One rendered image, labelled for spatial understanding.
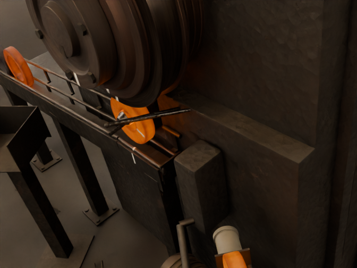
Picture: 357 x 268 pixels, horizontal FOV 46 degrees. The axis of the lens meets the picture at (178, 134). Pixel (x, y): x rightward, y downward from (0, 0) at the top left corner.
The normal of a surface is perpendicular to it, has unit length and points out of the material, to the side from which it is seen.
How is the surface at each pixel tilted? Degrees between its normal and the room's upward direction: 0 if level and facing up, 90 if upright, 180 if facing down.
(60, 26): 90
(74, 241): 0
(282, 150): 0
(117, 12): 74
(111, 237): 0
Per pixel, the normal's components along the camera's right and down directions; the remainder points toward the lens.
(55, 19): -0.73, 0.51
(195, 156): -0.16, -0.76
